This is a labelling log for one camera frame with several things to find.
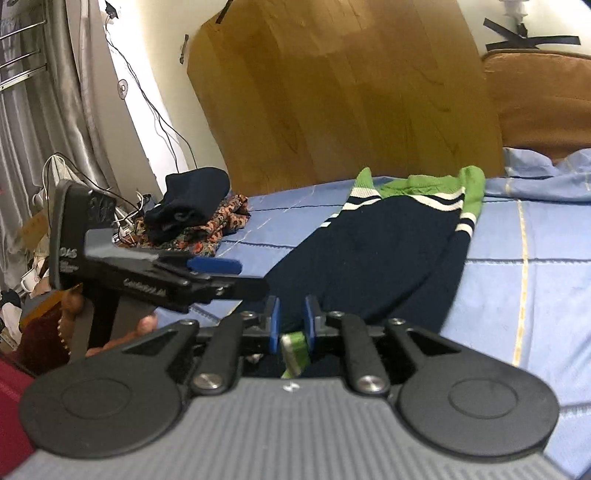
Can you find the white cup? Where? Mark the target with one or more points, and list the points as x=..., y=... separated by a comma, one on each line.
x=28, y=282

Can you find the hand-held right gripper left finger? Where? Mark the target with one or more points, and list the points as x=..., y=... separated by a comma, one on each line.
x=273, y=323

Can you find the floral patterned cloth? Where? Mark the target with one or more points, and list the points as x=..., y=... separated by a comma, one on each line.
x=217, y=226

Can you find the black tape strips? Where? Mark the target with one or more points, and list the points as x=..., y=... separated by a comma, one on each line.
x=531, y=42

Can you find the dark red beaded cloth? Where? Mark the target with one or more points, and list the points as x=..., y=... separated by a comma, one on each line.
x=44, y=332

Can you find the folded navy garment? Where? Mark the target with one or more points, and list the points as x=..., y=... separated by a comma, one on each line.
x=189, y=203

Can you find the grey curtain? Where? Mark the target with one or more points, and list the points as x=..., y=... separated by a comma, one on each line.
x=55, y=92

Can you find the blue checked bed sheet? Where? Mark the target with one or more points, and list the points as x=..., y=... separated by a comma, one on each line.
x=531, y=295

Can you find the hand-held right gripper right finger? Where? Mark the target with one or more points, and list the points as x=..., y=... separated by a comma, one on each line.
x=308, y=323

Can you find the metal rail rack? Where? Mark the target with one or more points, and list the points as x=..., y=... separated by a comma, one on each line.
x=18, y=60

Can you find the brown cushion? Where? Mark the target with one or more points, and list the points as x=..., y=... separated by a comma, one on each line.
x=545, y=101

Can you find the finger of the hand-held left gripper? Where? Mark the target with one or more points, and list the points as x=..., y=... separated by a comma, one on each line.
x=244, y=288
x=214, y=266

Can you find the green and navy striped sweater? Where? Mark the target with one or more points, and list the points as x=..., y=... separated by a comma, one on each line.
x=378, y=249

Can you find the person's left hand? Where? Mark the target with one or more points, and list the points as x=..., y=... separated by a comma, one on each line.
x=145, y=325

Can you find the wooden board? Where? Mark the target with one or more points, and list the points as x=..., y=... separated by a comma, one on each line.
x=332, y=92

